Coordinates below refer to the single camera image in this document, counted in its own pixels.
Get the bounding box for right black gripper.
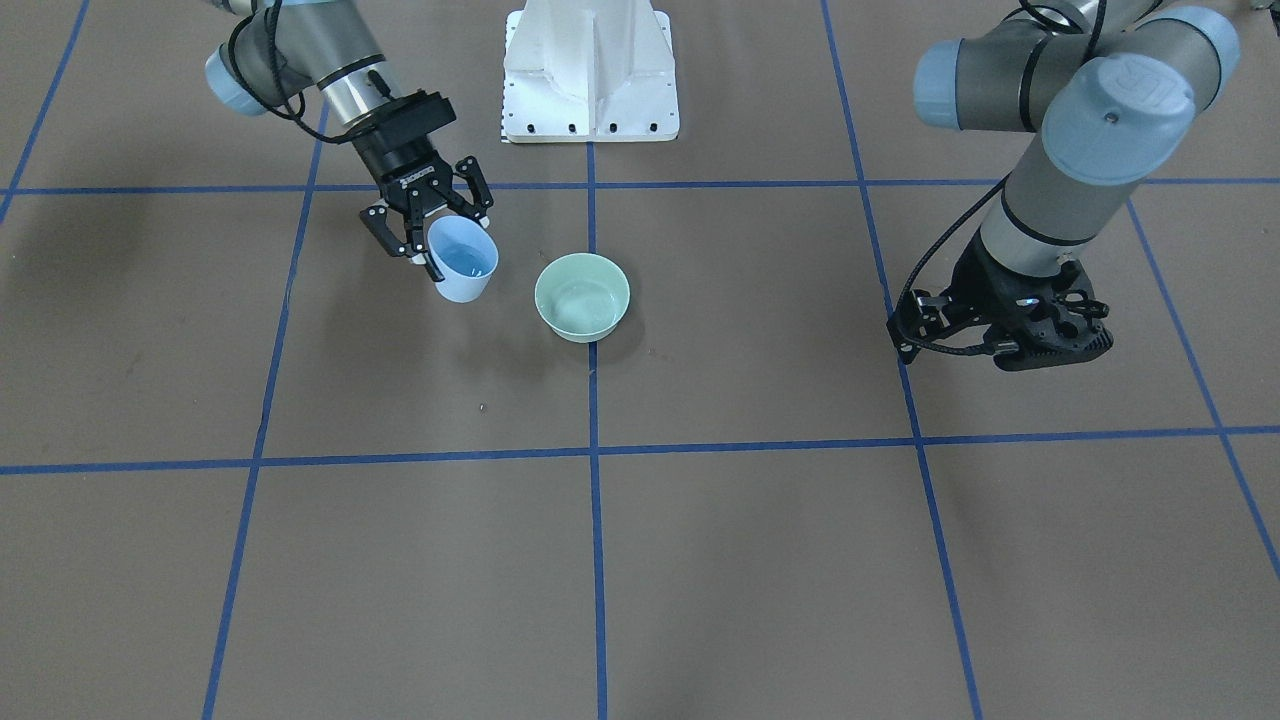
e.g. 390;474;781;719
340;90;494;283

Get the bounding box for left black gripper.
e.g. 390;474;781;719
950;240;1114;372

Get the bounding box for light blue plastic cup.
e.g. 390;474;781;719
428;217;499;304

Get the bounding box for light green ceramic bowl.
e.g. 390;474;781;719
534;252;632;345

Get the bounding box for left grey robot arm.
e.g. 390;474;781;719
887;1;1242;372

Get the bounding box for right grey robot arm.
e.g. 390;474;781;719
204;1;493;283

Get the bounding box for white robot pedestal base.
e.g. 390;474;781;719
500;1;681;143

